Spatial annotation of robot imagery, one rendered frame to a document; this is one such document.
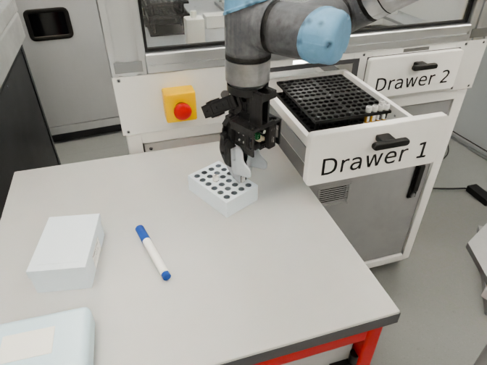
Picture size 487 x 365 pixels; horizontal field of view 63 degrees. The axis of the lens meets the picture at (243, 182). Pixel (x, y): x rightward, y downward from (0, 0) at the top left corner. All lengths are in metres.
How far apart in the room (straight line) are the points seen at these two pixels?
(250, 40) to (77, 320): 0.47
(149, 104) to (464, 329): 1.34
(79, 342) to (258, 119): 0.42
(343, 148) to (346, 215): 0.69
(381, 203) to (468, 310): 0.56
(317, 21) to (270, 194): 0.39
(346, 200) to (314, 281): 0.73
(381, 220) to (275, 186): 0.75
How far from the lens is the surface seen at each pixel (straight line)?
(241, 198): 0.78
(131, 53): 0.93
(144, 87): 0.96
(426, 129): 0.85
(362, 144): 0.78
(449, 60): 1.27
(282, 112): 0.88
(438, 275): 1.86
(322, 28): 0.57
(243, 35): 0.63
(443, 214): 2.19
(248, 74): 0.65
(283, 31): 0.59
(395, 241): 1.68
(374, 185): 1.41
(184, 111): 0.91
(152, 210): 0.82
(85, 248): 0.69
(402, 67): 1.18
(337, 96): 0.95
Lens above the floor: 1.27
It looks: 36 degrees down
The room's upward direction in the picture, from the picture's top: straight up
